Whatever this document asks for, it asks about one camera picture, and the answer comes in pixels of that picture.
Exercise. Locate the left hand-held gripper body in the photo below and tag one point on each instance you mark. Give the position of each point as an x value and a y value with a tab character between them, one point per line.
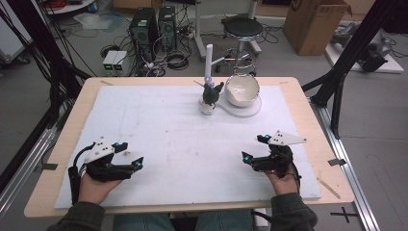
101	160

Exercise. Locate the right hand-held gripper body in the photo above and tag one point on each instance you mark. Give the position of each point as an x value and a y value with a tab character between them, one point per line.
275	159

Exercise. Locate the white stand with pole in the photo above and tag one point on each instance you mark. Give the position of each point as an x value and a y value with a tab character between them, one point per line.
237	110

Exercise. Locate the small white-green toy figure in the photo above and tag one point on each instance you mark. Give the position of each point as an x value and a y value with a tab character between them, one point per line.
210	96

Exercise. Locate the person's right hand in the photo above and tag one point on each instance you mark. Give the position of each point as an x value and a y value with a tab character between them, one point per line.
284	184

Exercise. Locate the person's left hand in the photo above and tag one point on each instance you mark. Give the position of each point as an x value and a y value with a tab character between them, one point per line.
96	191

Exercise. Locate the white eggshell bowl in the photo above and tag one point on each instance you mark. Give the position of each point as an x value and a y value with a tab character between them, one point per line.
241	91

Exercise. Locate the black tape piece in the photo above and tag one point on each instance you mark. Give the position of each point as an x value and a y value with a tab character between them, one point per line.
336	162
49	166

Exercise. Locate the white foam board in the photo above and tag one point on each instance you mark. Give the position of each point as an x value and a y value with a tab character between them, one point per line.
192	160

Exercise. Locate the person's left leg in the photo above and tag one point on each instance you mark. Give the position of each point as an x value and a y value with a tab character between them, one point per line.
141	222

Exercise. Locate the person's leg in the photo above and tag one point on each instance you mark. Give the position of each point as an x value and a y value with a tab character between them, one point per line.
141	222
224	221

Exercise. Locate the thin wooden stick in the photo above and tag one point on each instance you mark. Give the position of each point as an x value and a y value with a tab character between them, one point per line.
328	188

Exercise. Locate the person's right leg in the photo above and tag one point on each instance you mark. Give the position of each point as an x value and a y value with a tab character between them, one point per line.
224	221

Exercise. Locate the white power supply unit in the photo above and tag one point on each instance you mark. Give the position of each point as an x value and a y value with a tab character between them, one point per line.
121	64
109	62

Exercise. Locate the black round stool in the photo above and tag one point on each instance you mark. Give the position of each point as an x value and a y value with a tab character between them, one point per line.
242	29

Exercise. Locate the large black computer tower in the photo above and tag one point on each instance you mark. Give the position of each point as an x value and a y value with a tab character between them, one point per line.
142	32

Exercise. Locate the cardboard box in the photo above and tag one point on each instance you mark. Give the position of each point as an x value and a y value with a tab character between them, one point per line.
314	25

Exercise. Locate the white desk leg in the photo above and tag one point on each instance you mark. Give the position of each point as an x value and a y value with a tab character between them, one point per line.
198	29

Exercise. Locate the clear plastic bag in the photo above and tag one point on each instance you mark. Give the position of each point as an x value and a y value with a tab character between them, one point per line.
93	21

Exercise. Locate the slim black computer tower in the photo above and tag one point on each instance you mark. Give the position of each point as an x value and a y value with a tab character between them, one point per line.
167	27

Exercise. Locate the white board with robot parts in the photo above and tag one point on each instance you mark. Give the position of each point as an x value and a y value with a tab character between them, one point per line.
369	51

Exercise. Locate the white round table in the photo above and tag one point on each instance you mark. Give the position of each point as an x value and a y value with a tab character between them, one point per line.
69	7

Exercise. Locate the aluminium rail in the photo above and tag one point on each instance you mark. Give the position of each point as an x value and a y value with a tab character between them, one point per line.
22	170
349	179

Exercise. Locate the black metal frame strut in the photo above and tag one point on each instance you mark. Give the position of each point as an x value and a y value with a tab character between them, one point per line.
352	51

